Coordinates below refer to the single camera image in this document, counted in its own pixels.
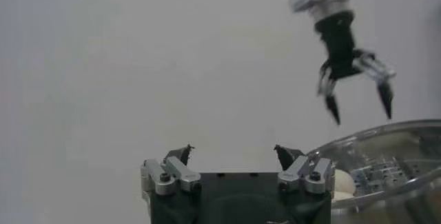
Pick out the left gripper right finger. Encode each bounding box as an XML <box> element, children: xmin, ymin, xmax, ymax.
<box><xmin>274</xmin><ymin>144</ymin><xmax>335</xmax><ymax>195</ymax></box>

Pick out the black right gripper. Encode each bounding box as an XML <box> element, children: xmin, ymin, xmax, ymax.
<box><xmin>314</xmin><ymin>10</ymin><xmax>397</xmax><ymax>125</ymax></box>

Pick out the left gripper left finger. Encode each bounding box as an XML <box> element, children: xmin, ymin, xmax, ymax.
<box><xmin>140</xmin><ymin>143</ymin><xmax>202</xmax><ymax>196</ymax></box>

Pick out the white steamed baozi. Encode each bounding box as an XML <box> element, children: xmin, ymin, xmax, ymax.
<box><xmin>332</xmin><ymin>168</ymin><xmax>356</xmax><ymax>201</ymax></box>

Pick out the glass pot lid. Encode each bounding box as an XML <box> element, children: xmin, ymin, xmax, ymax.
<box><xmin>307</xmin><ymin>119</ymin><xmax>441</xmax><ymax>224</ymax></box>

